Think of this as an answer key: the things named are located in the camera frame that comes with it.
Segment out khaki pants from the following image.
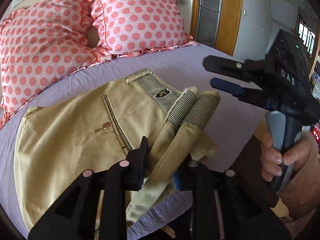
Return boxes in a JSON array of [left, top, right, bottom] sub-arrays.
[[14, 69, 220, 230]]

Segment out person's right hand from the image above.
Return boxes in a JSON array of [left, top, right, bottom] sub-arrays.
[[260, 131, 319, 220]]

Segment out lavender bed sheet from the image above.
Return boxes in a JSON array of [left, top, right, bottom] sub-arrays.
[[1, 44, 265, 239]]

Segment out window with bars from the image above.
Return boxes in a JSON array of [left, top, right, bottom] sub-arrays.
[[295, 7, 317, 55]]

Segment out wooden framed glass door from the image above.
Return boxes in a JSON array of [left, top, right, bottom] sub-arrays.
[[190, 0, 243, 56]]

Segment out right polka dot pillow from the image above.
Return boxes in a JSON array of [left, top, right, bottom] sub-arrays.
[[88, 0, 195, 57]]

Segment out polka dot pillow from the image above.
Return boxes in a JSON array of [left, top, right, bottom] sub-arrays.
[[1, 0, 112, 126], [88, 0, 195, 57]]

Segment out left polka dot pillow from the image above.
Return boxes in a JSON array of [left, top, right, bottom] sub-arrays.
[[1, 0, 112, 126]]

